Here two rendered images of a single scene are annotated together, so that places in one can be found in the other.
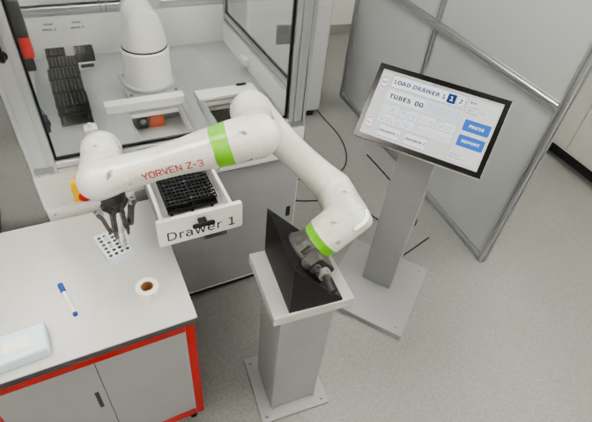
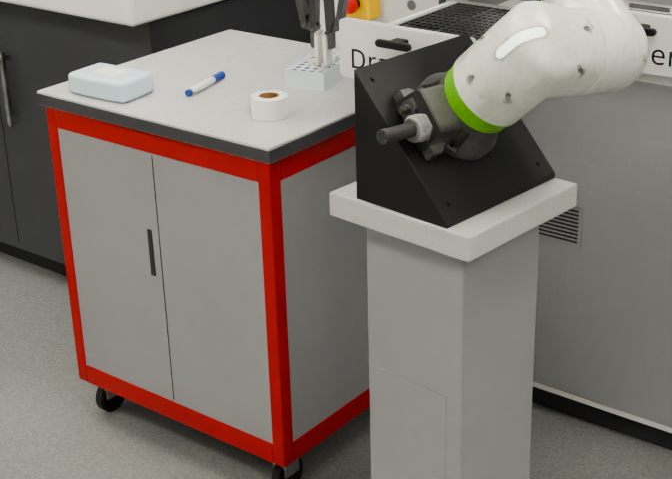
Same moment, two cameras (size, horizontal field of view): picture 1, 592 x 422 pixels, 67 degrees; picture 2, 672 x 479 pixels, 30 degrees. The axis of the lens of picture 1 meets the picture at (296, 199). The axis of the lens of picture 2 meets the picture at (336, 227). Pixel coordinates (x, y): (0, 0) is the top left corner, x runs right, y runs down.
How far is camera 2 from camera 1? 1.76 m
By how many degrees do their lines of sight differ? 59
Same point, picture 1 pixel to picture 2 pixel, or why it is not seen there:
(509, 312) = not seen: outside the picture
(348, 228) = (488, 49)
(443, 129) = not seen: outside the picture
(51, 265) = (246, 65)
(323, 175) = not seen: outside the picture
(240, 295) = (574, 443)
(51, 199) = not seen: hidden behind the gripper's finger
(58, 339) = (146, 100)
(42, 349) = (116, 83)
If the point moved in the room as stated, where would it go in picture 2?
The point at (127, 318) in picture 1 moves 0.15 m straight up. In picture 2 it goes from (216, 117) to (210, 39)
